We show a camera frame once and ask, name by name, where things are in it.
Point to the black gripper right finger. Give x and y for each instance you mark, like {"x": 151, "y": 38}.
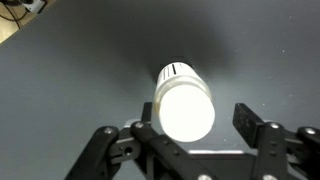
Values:
{"x": 266, "y": 140}

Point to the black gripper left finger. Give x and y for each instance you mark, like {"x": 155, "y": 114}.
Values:
{"x": 146, "y": 146}

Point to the white pill bottle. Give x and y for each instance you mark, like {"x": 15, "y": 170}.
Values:
{"x": 185, "y": 110}

